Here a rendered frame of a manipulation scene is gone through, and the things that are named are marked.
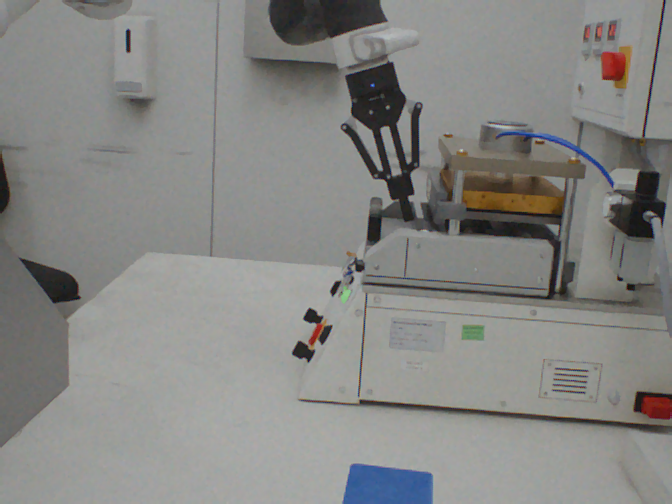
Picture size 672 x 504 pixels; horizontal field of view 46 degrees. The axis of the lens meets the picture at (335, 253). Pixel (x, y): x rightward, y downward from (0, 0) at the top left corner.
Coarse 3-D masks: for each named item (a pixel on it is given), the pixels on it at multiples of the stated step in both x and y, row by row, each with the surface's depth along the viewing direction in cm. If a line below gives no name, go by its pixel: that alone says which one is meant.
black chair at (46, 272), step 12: (0, 156) 264; (0, 168) 264; (0, 180) 263; (0, 192) 263; (0, 204) 263; (24, 264) 262; (36, 264) 263; (36, 276) 249; (48, 276) 251; (60, 276) 253; (72, 276) 257; (48, 288) 245; (60, 288) 248; (72, 288) 252; (60, 300) 247
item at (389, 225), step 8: (416, 200) 129; (416, 208) 122; (416, 216) 117; (384, 224) 129; (392, 224) 129; (400, 224) 130; (408, 224) 130; (416, 224) 116; (424, 224) 131; (432, 224) 131; (384, 232) 123; (368, 248) 113; (568, 256) 115; (552, 264) 112; (568, 264) 112; (552, 272) 113; (568, 272) 112; (568, 280) 113
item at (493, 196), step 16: (448, 176) 123; (480, 176) 126; (496, 176) 119; (512, 176) 120; (528, 176) 129; (448, 192) 113; (464, 192) 111; (480, 192) 111; (496, 192) 111; (512, 192) 112; (528, 192) 113; (544, 192) 114; (560, 192) 115; (480, 208) 112; (496, 208) 112; (512, 208) 112; (528, 208) 111; (544, 208) 111; (560, 208) 111; (544, 224) 112
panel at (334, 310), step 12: (348, 252) 137; (360, 252) 134; (360, 276) 115; (336, 288) 138; (336, 300) 130; (348, 300) 113; (324, 312) 139; (336, 312) 120; (324, 324) 127; (336, 324) 112; (312, 348) 126; (312, 360) 117; (300, 384) 116
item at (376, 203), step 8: (376, 200) 127; (376, 208) 120; (368, 216) 117; (376, 216) 116; (368, 224) 116; (376, 224) 116; (368, 232) 116; (376, 232) 116; (368, 240) 117; (376, 240) 117
